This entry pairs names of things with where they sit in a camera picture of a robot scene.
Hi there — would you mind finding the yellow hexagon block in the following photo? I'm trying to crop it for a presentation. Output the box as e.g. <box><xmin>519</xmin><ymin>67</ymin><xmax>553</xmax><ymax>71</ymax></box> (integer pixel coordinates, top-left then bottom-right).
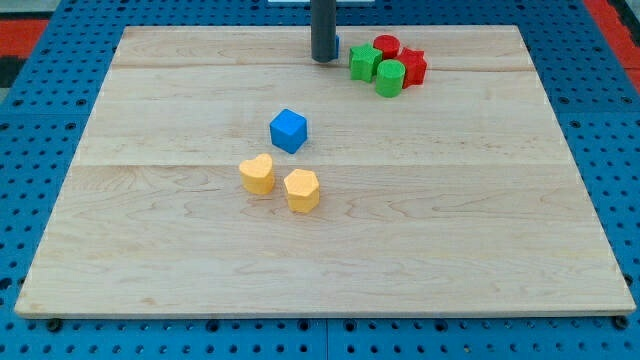
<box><xmin>284</xmin><ymin>169</ymin><xmax>320</xmax><ymax>213</ymax></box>

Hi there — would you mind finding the blue cube block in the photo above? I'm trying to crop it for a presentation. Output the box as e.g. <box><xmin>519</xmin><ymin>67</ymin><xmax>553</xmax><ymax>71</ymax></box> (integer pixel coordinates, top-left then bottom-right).
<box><xmin>269</xmin><ymin>109</ymin><xmax>307</xmax><ymax>154</ymax></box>

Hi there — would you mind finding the yellow heart block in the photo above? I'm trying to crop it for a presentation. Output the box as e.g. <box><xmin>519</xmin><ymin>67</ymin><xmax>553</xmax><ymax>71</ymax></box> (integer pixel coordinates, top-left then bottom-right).
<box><xmin>238</xmin><ymin>153</ymin><xmax>275</xmax><ymax>195</ymax></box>

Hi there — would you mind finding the wooden board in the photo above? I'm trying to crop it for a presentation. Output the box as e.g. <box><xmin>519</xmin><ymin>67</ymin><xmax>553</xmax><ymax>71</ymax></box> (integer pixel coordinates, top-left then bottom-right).
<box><xmin>15</xmin><ymin>25</ymin><xmax>636</xmax><ymax>319</ymax></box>

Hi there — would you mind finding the green cylinder block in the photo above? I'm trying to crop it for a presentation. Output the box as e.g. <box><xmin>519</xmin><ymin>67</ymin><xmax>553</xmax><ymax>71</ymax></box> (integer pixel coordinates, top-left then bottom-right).
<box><xmin>375</xmin><ymin>59</ymin><xmax>406</xmax><ymax>98</ymax></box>

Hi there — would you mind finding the green star block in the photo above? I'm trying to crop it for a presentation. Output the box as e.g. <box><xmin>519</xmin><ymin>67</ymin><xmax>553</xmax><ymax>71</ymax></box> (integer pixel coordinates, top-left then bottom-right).
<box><xmin>349</xmin><ymin>43</ymin><xmax>382</xmax><ymax>83</ymax></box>

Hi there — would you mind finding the blue block behind tool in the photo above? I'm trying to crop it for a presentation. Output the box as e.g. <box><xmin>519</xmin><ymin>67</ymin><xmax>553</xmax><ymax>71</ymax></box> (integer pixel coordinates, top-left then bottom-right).
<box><xmin>334</xmin><ymin>34</ymin><xmax>340</xmax><ymax>60</ymax></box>

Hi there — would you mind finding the red star block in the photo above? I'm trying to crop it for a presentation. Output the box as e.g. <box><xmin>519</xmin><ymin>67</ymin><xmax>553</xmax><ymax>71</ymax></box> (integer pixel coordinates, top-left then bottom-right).
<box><xmin>396</xmin><ymin>47</ymin><xmax>428</xmax><ymax>89</ymax></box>

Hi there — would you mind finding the red cylinder block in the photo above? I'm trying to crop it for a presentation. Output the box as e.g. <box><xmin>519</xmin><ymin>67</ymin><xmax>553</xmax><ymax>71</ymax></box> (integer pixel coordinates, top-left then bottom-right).
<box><xmin>373</xmin><ymin>34</ymin><xmax>401</xmax><ymax>60</ymax></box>

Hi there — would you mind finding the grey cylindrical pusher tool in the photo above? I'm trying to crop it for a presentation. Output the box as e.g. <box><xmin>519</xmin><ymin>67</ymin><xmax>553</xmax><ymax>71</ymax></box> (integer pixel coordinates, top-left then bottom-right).
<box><xmin>310</xmin><ymin>0</ymin><xmax>337</xmax><ymax>63</ymax></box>

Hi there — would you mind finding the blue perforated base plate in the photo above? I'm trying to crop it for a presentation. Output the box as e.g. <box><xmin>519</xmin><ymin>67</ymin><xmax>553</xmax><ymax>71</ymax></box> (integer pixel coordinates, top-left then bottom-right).
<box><xmin>1</xmin><ymin>0</ymin><xmax>639</xmax><ymax>359</ymax></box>

